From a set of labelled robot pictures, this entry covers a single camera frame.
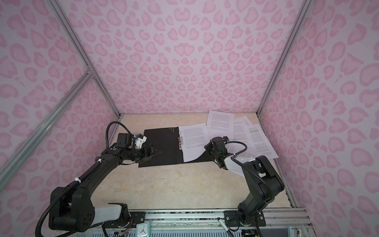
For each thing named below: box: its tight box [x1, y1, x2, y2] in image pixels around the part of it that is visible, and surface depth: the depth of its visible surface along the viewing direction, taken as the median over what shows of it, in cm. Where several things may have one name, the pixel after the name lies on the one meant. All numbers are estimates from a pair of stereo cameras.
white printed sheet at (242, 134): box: [232, 115, 258, 159], surface depth 112 cm
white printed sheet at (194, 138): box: [178, 122, 212, 163], surface depth 106 cm
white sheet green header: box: [248, 123, 279, 160], surface depth 105 cm
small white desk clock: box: [136, 221, 152, 237], surface depth 70 cm
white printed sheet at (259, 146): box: [225, 134, 279, 160], surface depth 103 cm
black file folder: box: [138, 126, 215, 168], surface depth 101 cm
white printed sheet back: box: [206, 110, 235, 141], surface depth 116 cm
